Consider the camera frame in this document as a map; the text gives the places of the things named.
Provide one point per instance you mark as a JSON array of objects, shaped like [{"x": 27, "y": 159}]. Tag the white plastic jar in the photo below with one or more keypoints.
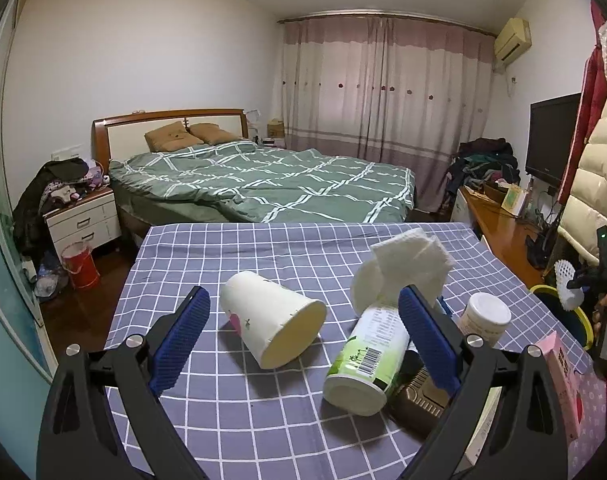
[{"x": 483, "y": 317}]

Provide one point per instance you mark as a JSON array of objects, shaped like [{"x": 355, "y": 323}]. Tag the white folded tissue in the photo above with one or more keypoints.
[{"x": 413, "y": 260}]

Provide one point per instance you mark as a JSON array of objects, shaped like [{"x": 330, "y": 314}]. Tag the wooden bed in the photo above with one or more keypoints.
[{"x": 128, "y": 130}]

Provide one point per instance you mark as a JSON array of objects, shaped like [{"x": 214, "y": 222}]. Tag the white foam fruit net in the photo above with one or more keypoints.
[{"x": 566, "y": 272}]

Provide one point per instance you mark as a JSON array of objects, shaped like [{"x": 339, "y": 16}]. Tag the pink and white curtain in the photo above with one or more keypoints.
[{"x": 383, "y": 100}]

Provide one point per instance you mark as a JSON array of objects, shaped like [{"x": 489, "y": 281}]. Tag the cream air conditioner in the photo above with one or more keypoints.
[{"x": 512, "y": 40}]

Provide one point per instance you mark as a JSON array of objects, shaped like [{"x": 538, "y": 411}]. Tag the dark clothes pile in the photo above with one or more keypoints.
[{"x": 483, "y": 165}]

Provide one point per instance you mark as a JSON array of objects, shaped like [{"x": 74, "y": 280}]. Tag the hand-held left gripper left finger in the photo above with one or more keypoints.
[{"x": 181, "y": 340}]

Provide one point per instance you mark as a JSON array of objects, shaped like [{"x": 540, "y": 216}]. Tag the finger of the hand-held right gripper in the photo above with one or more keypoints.
[{"x": 586, "y": 277}]

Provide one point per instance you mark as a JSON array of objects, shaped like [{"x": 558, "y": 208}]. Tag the white nightstand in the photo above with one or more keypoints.
[{"x": 85, "y": 222}]

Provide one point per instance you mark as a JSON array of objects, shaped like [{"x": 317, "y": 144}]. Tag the white round paper disc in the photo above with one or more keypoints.
[{"x": 366, "y": 287}]

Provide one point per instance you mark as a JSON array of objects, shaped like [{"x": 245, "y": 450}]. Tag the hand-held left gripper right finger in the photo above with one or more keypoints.
[{"x": 428, "y": 340}]

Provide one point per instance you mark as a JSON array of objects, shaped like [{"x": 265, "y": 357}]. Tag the white paper cup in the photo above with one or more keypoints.
[{"x": 263, "y": 310}]

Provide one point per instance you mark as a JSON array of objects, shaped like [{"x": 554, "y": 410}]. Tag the brown plastic tray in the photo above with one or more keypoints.
[{"x": 413, "y": 400}]

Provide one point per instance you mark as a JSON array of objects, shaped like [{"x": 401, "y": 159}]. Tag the pale green box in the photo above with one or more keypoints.
[{"x": 512, "y": 199}]

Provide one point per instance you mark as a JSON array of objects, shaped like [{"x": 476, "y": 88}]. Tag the purple checked tablecloth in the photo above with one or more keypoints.
[{"x": 263, "y": 425}]

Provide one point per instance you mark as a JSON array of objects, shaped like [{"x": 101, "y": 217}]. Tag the clothes pile on nightstand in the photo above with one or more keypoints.
[{"x": 53, "y": 185}]

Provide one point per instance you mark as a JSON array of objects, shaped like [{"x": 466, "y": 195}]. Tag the green checked duvet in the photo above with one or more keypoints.
[{"x": 263, "y": 180}]

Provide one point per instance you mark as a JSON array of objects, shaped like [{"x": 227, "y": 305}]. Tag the wardrobe with painted door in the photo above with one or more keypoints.
[{"x": 3, "y": 240}]

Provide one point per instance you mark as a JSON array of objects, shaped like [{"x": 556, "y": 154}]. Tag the wooden desk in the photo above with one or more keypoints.
[{"x": 503, "y": 232}]

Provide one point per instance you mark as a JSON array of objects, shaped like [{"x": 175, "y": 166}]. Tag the red garment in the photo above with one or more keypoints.
[{"x": 591, "y": 80}]

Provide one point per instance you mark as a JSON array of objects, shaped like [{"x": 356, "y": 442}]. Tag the black television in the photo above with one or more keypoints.
[{"x": 553, "y": 140}]

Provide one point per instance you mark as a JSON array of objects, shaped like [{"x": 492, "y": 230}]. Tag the red bucket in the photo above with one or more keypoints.
[{"x": 80, "y": 267}]

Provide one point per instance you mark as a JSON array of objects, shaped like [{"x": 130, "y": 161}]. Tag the pink carton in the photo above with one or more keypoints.
[{"x": 563, "y": 385}]

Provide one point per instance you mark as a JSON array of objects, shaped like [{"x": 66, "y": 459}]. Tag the purple dotted cloth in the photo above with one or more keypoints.
[{"x": 591, "y": 425}]

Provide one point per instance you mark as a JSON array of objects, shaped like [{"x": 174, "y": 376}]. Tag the green and white canister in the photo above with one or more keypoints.
[{"x": 368, "y": 355}]

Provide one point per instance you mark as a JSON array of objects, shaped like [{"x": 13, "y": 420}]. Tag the brown pillow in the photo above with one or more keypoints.
[
  {"x": 213, "y": 132},
  {"x": 171, "y": 137}
]

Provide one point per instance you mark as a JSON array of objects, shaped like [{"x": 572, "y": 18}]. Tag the cream puffer jacket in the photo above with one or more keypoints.
[{"x": 601, "y": 175}]

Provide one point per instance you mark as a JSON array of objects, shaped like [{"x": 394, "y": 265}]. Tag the yellow rimmed blue trash bin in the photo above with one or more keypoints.
[{"x": 581, "y": 327}]

